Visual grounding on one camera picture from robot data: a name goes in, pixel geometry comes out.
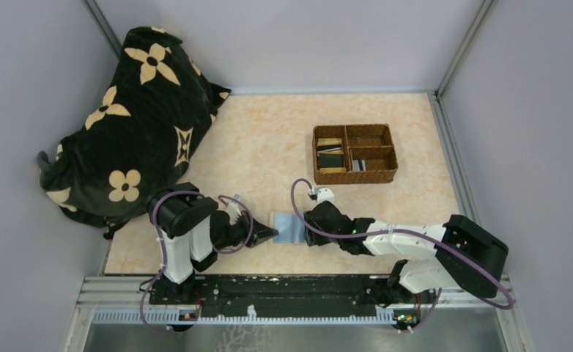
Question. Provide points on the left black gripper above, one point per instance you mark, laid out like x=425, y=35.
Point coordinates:
x=247, y=233

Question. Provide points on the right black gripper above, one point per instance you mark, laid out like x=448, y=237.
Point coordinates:
x=314, y=226

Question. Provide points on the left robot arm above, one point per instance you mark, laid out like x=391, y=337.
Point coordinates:
x=192, y=231

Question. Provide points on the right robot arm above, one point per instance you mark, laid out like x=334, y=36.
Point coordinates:
x=456, y=254

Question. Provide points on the cards in basket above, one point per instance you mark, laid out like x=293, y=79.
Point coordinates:
x=330, y=155

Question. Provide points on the brown woven divided basket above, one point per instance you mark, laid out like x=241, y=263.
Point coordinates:
x=371, y=142

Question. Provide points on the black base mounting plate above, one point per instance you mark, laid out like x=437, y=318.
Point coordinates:
x=287, y=296

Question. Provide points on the black floral blanket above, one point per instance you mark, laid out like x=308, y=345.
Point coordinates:
x=139, y=140

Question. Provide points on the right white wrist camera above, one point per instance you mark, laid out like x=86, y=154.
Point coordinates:
x=322, y=194

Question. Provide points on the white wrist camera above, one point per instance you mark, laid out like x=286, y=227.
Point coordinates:
x=322, y=194
x=233, y=207

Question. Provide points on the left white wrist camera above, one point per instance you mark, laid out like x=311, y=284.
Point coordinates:
x=233, y=207

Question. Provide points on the aluminium frame rail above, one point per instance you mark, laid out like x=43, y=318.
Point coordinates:
x=448, y=136

